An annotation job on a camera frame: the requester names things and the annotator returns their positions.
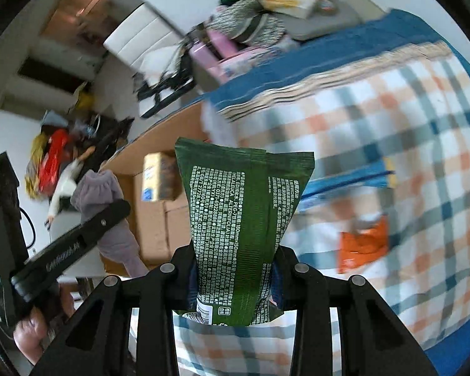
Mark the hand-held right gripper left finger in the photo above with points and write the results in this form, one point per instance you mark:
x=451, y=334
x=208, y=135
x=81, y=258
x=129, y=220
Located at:
x=182, y=278

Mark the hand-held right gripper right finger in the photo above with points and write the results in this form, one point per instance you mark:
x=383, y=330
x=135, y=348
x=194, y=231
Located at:
x=286, y=278

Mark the green printed packet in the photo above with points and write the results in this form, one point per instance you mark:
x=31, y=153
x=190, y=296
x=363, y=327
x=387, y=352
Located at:
x=239, y=219

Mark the person's left hand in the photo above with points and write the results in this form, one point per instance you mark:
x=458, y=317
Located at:
x=33, y=333

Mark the purple fleece garment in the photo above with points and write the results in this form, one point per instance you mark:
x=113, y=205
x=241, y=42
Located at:
x=109, y=223

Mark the white cloth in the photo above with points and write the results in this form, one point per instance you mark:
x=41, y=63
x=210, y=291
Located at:
x=64, y=188

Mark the cardboard box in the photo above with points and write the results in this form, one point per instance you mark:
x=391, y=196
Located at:
x=156, y=223

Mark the black stand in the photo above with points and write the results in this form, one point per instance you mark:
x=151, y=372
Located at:
x=2, y=219

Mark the orange packet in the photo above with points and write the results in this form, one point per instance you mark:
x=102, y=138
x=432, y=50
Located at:
x=362, y=248

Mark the pile of colourful clothes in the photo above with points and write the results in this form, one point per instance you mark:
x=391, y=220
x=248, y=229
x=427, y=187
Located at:
x=47, y=160

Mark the yellow carton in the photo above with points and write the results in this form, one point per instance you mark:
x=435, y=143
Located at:
x=160, y=176

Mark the black bag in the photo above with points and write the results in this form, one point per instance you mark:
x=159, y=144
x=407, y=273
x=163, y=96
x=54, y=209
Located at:
x=109, y=141

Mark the blue plastic pack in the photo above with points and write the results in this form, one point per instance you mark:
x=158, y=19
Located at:
x=348, y=184

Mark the plaid blanket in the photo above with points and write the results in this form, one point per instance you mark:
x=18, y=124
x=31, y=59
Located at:
x=395, y=156

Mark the white cabinet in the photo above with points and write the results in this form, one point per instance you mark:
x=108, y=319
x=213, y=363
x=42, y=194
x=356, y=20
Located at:
x=141, y=35

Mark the pink box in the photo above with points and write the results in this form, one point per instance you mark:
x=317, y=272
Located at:
x=227, y=60

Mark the blue bed sheet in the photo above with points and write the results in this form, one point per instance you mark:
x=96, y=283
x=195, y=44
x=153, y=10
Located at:
x=337, y=43

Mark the grey cushion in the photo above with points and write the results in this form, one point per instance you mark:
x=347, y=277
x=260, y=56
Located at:
x=321, y=19

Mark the black white patterned garment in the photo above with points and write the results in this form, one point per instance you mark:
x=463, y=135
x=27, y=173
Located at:
x=246, y=19

